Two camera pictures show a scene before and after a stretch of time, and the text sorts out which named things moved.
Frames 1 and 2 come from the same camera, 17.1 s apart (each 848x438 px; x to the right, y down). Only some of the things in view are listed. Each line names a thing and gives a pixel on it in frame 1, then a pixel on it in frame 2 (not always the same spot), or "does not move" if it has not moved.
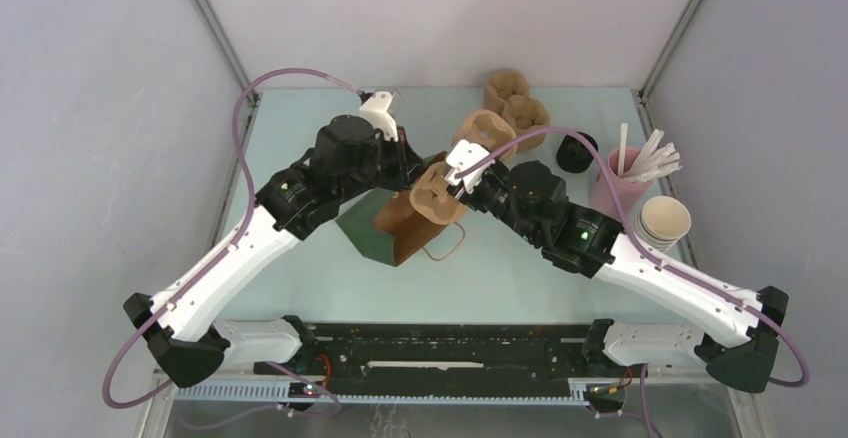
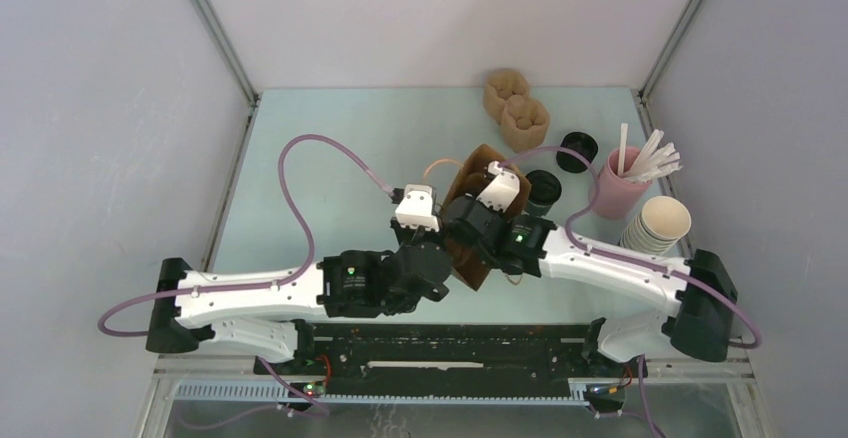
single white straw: (623, 148) does not move
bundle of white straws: (654, 164) does not move
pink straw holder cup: (629, 193) does not move
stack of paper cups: (662, 222) does not move
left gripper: (408, 163) -> (405, 231)
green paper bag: (387, 225) -> (463, 251)
